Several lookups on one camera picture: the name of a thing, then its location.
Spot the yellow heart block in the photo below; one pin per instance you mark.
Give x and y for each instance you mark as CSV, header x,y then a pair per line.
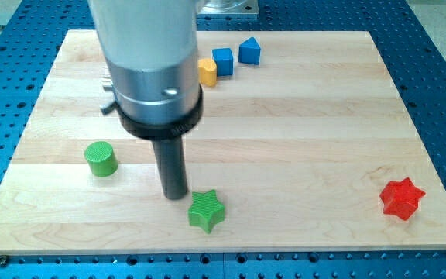
x,y
207,69

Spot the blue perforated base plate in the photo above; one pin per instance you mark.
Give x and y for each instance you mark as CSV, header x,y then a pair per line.
x,y
32,38

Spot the blue cube block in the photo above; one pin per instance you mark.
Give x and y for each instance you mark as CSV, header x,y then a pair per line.
x,y
223,57

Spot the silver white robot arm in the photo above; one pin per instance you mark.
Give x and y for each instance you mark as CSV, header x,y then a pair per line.
x,y
151,51

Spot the green cylinder block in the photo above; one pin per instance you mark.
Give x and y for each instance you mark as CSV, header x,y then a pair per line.
x,y
101,159

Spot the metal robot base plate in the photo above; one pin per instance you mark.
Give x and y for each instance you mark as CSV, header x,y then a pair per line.
x,y
215,8

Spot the light wooden board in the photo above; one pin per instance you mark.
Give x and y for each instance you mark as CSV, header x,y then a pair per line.
x,y
298,149

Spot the red star block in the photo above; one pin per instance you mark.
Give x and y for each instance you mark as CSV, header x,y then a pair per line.
x,y
401,198

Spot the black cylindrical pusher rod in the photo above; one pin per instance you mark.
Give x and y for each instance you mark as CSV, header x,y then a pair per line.
x,y
170,161

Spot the blue triangle block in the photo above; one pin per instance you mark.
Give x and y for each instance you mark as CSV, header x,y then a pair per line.
x,y
249,51

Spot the green star block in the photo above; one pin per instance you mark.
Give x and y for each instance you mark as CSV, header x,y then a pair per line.
x,y
206,211

